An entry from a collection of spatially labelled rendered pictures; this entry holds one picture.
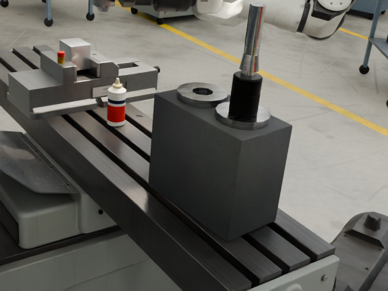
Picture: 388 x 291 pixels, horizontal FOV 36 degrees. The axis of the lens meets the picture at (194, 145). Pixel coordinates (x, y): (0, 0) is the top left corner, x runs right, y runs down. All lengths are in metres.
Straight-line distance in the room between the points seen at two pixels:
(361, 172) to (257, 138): 2.58
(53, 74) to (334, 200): 2.00
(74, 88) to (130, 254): 0.41
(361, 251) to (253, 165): 0.79
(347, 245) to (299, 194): 1.43
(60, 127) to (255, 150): 0.55
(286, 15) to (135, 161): 0.45
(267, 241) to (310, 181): 2.26
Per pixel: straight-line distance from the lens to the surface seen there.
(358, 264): 1.65
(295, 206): 3.01
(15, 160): 1.34
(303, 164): 3.44
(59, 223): 1.30
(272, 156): 0.98
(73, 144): 1.28
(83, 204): 1.27
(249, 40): 0.93
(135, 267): 1.48
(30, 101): 1.39
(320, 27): 1.34
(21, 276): 1.32
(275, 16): 1.33
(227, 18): 1.35
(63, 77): 1.40
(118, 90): 1.34
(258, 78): 0.95
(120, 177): 1.16
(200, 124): 0.97
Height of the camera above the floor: 1.50
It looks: 26 degrees down
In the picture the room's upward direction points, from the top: 6 degrees clockwise
